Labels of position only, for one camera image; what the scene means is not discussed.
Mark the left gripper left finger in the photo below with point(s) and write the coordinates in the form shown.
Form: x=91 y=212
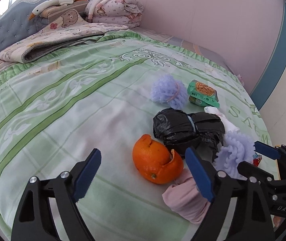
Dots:
x=34 y=219

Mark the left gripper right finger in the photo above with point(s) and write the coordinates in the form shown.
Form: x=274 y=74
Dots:
x=251 y=219

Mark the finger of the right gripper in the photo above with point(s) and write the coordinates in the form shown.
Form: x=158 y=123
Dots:
x=249 y=171
x=275 y=151

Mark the white tissue bundle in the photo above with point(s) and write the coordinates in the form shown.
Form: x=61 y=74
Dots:
x=228 y=126

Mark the lavender foam net bundle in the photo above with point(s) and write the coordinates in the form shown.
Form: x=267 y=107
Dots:
x=167 y=90

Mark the person right hand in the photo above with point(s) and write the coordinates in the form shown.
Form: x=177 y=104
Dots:
x=277 y=221

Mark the red candy wrapper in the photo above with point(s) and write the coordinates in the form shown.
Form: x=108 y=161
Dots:
x=257 y=159

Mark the pink cloth bundle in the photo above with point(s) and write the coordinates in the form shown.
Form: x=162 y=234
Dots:
x=185 y=199

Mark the black plastic bag bundle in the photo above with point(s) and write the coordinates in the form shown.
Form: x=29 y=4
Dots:
x=179 y=131

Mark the orange peel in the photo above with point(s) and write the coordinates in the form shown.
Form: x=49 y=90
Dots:
x=155 y=162

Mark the green snack wrapper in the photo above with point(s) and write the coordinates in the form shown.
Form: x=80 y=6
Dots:
x=202 y=95

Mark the green patterned bed cover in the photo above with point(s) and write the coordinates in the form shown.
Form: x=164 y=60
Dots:
x=54 y=111

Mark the bear print folded blanket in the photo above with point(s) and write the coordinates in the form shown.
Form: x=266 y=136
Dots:
x=65 y=30

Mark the blue tufted headboard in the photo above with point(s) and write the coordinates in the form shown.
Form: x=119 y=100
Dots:
x=15 y=24

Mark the pink floral folded quilt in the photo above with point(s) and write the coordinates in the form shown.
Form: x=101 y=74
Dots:
x=121 y=12

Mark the striped brown pillow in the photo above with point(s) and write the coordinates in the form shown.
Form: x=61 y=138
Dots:
x=54 y=12

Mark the white goose plush toy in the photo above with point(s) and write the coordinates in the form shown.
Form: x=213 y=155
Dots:
x=46 y=4

